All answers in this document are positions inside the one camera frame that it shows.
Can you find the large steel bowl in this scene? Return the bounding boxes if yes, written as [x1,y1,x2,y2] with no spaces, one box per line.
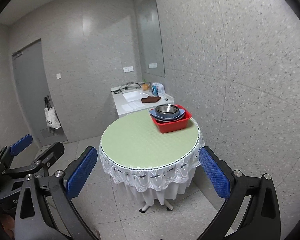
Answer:
[155,104,179,114]

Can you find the person's left hand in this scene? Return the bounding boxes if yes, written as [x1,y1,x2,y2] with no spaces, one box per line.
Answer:
[0,214,15,239]

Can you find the white tote bag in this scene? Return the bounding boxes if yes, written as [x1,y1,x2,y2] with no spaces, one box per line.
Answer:
[44,96,61,129]

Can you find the white table base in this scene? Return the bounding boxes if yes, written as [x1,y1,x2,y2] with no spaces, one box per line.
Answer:
[139,199,174,213]

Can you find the grey door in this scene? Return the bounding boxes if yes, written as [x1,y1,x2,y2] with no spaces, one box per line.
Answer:
[12,40,67,146]

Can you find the green checkered tablecloth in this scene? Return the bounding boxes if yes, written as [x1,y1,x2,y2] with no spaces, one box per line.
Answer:
[99,110,203,192]

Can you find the white counter cabinet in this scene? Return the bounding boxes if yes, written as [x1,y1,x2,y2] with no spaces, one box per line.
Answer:
[111,82,174,118]

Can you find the red plastic basin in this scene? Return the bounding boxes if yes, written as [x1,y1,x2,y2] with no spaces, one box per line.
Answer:
[150,105,192,133]

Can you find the blue plate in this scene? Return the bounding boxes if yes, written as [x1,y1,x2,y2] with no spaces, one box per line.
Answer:
[149,109,185,120]

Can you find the blue white bag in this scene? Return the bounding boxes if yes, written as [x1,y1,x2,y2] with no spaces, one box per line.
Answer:
[151,82,165,96]

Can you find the mirror side sockets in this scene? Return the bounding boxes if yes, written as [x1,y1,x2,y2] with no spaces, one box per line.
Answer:
[148,63,158,69]

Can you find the black cable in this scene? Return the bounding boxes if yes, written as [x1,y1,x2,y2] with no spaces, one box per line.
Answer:
[112,81,143,94]

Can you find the white wall sockets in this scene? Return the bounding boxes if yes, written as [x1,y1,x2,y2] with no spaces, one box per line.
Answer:
[123,66,134,73]

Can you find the wall mirror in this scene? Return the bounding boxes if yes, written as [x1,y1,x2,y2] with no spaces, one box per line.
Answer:
[136,0,165,77]

